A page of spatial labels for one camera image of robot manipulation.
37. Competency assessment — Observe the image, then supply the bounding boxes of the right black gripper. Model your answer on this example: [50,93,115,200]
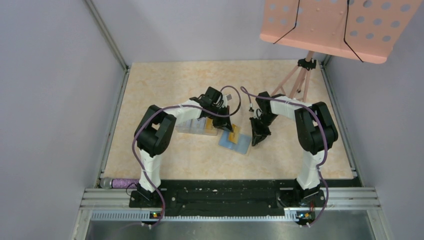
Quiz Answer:
[249,113,278,147]

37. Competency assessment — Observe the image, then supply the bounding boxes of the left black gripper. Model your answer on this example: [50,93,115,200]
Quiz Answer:
[207,104,233,132]

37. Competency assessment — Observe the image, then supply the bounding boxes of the clear plastic card tray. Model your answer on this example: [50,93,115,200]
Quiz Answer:
[175,117,218,136]

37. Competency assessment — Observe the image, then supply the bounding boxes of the purple glitter microphone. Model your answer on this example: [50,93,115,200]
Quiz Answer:
[98,177,139,189]

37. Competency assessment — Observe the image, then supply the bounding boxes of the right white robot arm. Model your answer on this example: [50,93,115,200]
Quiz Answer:
[249,91,339,206]

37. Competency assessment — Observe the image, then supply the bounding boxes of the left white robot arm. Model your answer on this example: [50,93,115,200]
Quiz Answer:
[131,86,233,207]

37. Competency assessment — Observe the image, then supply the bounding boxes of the pink tripod stand legs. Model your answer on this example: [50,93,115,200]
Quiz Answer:
[271,51,317,102]

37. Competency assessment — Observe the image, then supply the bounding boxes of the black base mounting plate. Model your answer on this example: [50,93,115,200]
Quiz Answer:
[129,178,362,218]

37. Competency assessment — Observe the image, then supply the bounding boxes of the pink music stand desk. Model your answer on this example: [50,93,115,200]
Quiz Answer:
[259,0,422,64]

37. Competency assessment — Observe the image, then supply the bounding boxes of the aluminium frame rail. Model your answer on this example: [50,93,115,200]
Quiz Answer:
[71,187,394,240]

